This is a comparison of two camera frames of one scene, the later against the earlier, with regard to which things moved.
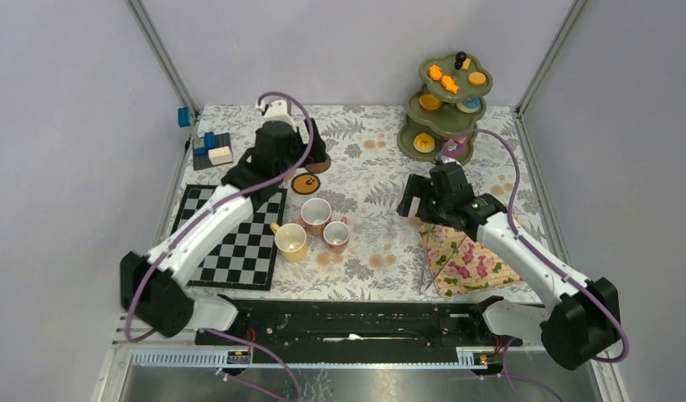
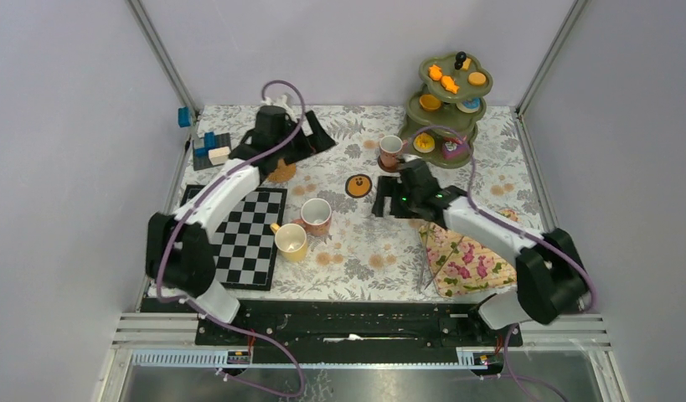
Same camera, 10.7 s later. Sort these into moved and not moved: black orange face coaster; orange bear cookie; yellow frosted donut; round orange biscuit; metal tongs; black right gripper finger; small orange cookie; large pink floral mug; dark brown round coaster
Moved: black right gripper finger; dark brown round coaster; black orange face coaster
Not moved: small orange cookie; orange bear cookie; round orange biscuit; metal tongs; large pink floral mug; yellow frosted donut
